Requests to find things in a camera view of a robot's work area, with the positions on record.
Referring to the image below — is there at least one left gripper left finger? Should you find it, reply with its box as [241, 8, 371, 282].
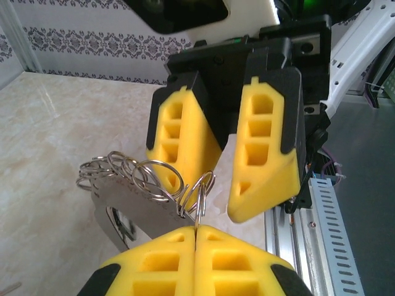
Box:
[77, 224, 197, 296]

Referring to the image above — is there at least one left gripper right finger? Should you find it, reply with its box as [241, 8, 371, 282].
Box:
[196, 224, 312, 296]

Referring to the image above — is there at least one key ring with coloured tags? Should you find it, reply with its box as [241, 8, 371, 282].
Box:
[76, 150, 217, 253]

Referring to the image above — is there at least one grey metal sheet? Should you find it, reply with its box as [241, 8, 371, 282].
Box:
[320, 92, 395, 296]

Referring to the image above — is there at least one right green circuit board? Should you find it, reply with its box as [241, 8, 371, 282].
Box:
[381, 69, 395, 104]

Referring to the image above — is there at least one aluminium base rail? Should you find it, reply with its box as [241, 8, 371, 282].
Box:
[264, 200, 315, 296]

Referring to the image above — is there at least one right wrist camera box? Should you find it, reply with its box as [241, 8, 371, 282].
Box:
[123, 0, 281, 52]

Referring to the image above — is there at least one grey slotted cable duct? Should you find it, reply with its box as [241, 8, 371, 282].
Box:
[308, 177, 367, 296]

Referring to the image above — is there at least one aluminium frame post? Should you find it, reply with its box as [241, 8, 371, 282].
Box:
[0, 0, 43, 75]

